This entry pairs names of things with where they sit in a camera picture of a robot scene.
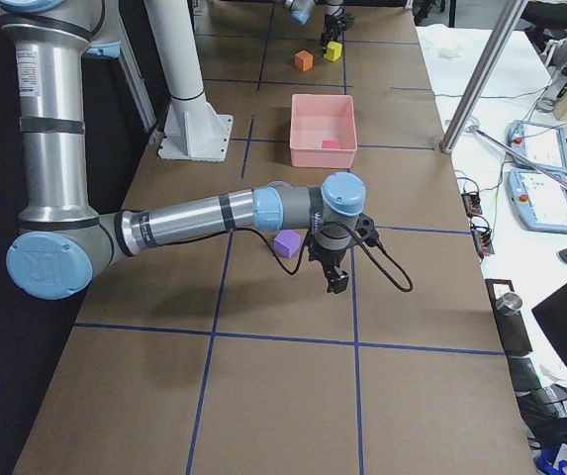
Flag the yellow foam block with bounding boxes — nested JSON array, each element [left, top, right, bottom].
[[324, 41, 342, 62]]

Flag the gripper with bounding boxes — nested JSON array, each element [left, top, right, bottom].
[[320, 12, 353, 53], [308, 237, 349, 294]]

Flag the teach pendant far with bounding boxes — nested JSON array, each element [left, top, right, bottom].
[[508, 120, 567, 174]]

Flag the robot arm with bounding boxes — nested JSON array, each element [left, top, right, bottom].
[[275, 0, 354, 53], [0, 1, 366, 300]]

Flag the orange relay board far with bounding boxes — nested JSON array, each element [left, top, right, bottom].
[[461, 191, 482, 217]]

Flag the orange foam block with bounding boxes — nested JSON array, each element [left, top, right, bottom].
[[294, 50, 314, 72]]

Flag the aluminium frame post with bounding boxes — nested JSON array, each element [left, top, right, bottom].
[[439, 0, 528, 154]]

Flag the metal rod green tip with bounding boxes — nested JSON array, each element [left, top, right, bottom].
[[465, 126, 567, 190]]

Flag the white pole with base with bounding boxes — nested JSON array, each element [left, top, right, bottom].
[[144, 0, 234, 162]]

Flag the pink plastic bin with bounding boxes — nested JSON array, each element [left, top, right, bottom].
[[289, 94, 358, 169]]

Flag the teach pendant near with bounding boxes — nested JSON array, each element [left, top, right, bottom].
[[507, 168, 567, 235]]

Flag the metal cylinder weight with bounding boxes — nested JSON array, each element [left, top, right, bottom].
[[495, 292, 522, 317]]

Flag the orange relay board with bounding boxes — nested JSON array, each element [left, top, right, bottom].
[[461, 191, 482, 217], [470, 224, 495, 259]]

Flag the orange relay board near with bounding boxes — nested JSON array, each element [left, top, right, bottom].
[[470, 224, 495, 259]]

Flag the purple foam block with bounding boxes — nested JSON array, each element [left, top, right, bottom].
[[273, 230, 303, 258]]

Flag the teach pendant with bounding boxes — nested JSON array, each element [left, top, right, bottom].
[[508, 120, 567, 174], [507, 168, 567, 235]]

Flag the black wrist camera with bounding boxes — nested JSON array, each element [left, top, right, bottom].
[[355, 213, 382, 248]]

